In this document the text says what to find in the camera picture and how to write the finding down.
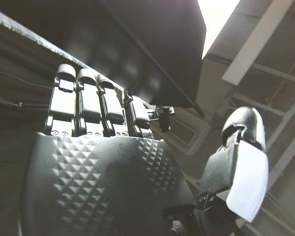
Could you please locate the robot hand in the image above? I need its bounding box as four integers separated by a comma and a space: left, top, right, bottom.
22, 63, 270, 236

